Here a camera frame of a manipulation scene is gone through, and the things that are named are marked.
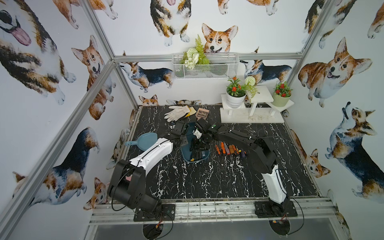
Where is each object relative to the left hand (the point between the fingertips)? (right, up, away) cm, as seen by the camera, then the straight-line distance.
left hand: (182, 136), depth 90 cm
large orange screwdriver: (+25, -8, +5) cm, 27 cm away
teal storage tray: (+6, -12, 0) cm, 13 cm away
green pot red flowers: (+61, +25, +3) cm, 66 cm away
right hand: (+5, -8, -3) cm, 10 cm away
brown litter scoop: (+12, +15, +27) cm, 33 cm away
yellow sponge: (+4, +17, +28) cm, 33 cm away
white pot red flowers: (+32, +26, -2) cm, 41 cm away
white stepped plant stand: (+58, +20, +31) cm, 69 cm away
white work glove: (-6, +16, +27) cm, 32 cm away
